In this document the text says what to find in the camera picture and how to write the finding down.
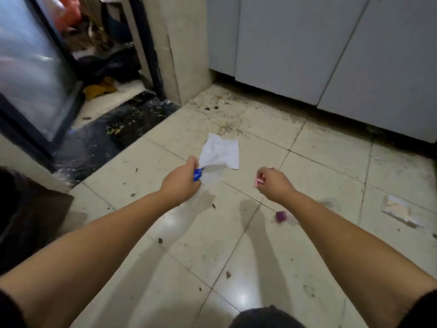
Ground person's left hand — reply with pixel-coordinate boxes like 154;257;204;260
159;156;202;205

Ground person's right hand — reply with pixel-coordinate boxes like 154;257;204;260
256;167;298;205

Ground blue and clear plastic wrapper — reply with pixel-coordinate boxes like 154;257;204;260
193;163;227;185

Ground person's left forearm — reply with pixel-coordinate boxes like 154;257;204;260
0;190;188;328

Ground person's right forearm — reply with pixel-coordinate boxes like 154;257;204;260
283;190;437;328

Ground crumpled white tissue paper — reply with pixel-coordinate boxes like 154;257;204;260
198;133;240;170

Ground yellow cloth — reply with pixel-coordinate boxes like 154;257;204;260
83;77;118;101

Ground black plastic bag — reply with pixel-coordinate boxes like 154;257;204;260
76;44;142;86

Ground grey cabinet door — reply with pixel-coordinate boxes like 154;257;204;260
206;0;241;77
234;0;371;106
317;0;437;144

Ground person's black trousers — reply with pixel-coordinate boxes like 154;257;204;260
229;305;306;328

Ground dark brown bin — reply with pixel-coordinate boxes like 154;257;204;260
0;167;74;274

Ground black framed glass sliding door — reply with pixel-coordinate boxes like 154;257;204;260
0;0;85;165

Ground orange red bag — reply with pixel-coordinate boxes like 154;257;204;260
51;0;82;33

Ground black right sleeve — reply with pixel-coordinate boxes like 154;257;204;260
398;290;437;328

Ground black sleeve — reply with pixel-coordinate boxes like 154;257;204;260
0;290;28;328
398;290;437;328

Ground black left sleeve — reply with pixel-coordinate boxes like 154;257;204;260
0;290;28;328

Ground black door frame post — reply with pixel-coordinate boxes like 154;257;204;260
128;0;167;100

